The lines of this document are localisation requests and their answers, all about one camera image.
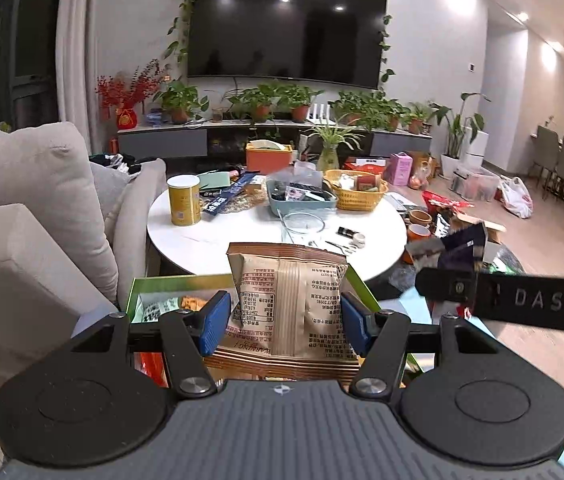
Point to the white wifi router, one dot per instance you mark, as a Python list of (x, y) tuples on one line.
[(319, 114)]

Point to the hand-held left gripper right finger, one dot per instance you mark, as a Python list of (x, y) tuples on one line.
[(357, 325)]

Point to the white red plastic bag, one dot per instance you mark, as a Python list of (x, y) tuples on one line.
[(516, 197)]

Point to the cardboard box with blue print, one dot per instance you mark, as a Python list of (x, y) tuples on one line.
[(462, 250)]

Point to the blue grey plastic tray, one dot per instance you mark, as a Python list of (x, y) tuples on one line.
[(302, 205)]

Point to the brown kraft snack packet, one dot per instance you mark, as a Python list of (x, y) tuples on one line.
[(287, 300)]

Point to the trailing green vine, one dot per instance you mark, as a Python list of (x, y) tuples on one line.
[(386, 35), (184, 20)]

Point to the light blue printed table mat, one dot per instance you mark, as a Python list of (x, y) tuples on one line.
[(407, 312)]

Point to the white air purifier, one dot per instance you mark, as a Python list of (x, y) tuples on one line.
[(477, 150)]

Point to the grey throw pillow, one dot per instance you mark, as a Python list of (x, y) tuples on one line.
[(106, 185)]

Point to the red tan snack bag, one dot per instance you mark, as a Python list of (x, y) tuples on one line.
[(151, 367)]

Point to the red berry branches in vase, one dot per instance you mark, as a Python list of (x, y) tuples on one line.
[(125, 119)]

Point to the yellow canister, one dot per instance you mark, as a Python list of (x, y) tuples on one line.
[(184, 202)]

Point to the orange box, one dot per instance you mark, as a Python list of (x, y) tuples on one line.
[(267, 160)]

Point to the dark marble round table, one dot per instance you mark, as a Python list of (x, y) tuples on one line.
[(402, 280)]

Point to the clear storage bin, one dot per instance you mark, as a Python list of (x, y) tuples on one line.
[(477, 185)]

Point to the yellow woven basket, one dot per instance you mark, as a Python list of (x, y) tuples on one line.
[(357, 201)]

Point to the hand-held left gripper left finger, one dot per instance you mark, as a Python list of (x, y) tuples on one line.
[(215, 322)]

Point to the orange mug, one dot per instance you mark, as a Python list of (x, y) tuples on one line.
[(418, 237)]

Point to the small scissors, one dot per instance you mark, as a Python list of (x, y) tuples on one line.
[(339, 246)]

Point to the pink box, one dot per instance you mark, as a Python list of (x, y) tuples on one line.
[(401, 170)]

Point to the tall broad leaf plant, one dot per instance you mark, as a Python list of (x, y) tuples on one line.
[(454, 130)]

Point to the mint green chip bag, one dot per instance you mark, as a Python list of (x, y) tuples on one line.
[(161, 307)]

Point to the dark blue printed packet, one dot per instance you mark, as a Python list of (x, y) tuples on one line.
[(232, 195)]

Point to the brown mug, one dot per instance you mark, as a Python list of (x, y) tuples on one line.
[(420, 216)]

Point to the mint green pouch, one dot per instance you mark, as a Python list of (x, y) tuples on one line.
[(214, 180)]

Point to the white round table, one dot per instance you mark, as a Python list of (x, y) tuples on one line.
[(186, 245)]

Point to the black wall television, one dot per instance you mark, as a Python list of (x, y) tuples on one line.
[(287, 25)]

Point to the pale curtain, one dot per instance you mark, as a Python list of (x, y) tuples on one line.
[(74, 35)]

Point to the row of green potted plants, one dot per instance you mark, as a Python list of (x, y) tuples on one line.
[(181, 97)]

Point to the green cardboard box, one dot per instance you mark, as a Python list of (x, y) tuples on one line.
[(134, 300)]

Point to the red black snack bag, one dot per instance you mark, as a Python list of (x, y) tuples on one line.
[(444, 200)]

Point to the spider plant in glass vase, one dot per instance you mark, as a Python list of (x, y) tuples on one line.
[(329, 157)]

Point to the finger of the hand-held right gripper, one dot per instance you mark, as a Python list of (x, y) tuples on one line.
[(447, 285)]

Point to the light grey sofa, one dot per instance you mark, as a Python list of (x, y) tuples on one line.
[(26, 185)]

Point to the grey television cabinet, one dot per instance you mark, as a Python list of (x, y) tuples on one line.
[(161, 142)]

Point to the small tape roll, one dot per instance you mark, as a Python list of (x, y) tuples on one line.
[(359, 241)]

